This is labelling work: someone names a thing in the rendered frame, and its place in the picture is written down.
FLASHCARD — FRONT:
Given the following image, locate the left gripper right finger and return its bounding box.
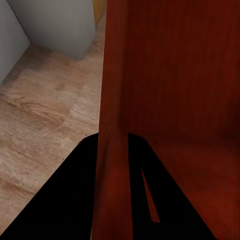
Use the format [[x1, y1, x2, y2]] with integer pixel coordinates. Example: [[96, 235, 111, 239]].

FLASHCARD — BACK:
[[128, 133, 217, 240]]

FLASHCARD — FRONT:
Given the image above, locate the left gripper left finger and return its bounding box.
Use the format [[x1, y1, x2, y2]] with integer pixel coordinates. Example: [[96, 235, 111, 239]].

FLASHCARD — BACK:
[[0, 133, 99, 240]]

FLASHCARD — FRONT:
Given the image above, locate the storage box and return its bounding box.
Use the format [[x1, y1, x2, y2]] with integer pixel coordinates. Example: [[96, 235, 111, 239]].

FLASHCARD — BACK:
[[90, 0, 240, 240]]

